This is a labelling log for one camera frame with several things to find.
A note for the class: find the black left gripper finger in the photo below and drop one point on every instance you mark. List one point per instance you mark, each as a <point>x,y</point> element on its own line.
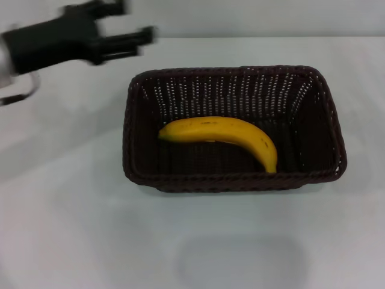
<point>126,42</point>
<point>114,7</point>

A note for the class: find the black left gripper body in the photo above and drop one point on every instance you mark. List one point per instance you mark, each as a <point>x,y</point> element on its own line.
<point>54,43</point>

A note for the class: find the yellow banana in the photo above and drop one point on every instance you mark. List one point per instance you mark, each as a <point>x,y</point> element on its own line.
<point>222,131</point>

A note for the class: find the black woven basket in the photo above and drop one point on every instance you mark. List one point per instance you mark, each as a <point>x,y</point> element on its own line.
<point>228,180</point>

